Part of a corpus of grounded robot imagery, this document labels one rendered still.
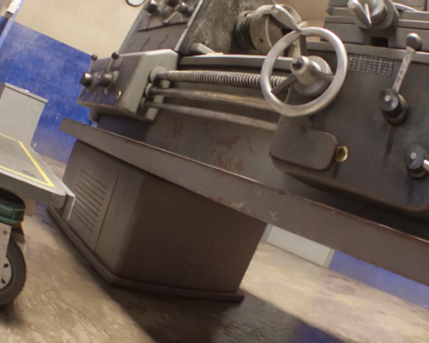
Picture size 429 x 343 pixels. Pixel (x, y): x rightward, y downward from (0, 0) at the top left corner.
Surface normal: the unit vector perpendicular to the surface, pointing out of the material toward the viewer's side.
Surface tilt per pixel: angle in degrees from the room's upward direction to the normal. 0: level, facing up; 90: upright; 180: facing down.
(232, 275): 90
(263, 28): 116
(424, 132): 90
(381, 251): 90
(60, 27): 90
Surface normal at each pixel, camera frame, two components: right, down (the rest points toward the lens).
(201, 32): 0.62, 0.22
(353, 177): -0.70, -0.29
